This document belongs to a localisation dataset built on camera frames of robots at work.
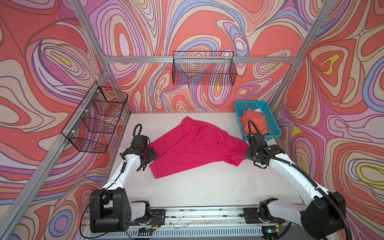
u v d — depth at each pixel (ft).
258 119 3.48
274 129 3.23
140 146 2.18
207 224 2.36
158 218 2.36
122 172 1.59
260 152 1.89
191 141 3.35
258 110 3.78
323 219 1.29
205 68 3.15
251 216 2.40
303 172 1.53
